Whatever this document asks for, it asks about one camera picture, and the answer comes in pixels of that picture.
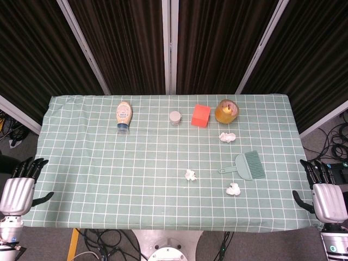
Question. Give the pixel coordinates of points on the black equipment box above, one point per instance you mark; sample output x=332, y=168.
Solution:
x=340, y=175

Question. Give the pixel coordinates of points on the amber glass candle jar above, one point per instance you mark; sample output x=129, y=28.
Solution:
x=224, y=117

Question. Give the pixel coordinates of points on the green checked tablecloth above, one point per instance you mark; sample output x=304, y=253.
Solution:
x=108, y=176

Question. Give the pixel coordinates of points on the yellow floor strip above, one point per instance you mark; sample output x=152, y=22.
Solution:
x=73, y=244

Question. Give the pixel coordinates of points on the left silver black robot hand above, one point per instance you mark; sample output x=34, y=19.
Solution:
x=16, y=195

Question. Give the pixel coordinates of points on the dark fabric partition panel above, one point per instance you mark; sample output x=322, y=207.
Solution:
x=32, y=54
x=312, y=54
x=217, y=40
x=122, y=40

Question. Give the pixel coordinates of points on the orange-red cube box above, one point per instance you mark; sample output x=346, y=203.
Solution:
x=200, y=115

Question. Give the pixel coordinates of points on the small grey lidded jar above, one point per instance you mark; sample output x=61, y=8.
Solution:
x=174, y=117

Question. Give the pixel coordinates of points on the white paper ball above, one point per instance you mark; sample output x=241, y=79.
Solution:
x=233, y=189
x=190, y=175
x=226, y=137

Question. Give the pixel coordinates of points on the green hand brush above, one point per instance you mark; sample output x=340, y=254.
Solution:
x=244, y=167

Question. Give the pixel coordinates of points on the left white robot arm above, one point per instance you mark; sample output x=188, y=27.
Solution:
x=8, y=231

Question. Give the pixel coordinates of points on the mayonnaise squeeze bottle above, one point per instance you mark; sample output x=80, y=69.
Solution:
x=124, y=114

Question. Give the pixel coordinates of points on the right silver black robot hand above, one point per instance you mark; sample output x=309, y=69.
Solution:
x=330, y=201

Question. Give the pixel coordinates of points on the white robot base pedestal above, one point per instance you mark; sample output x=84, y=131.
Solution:
x=166, y=239

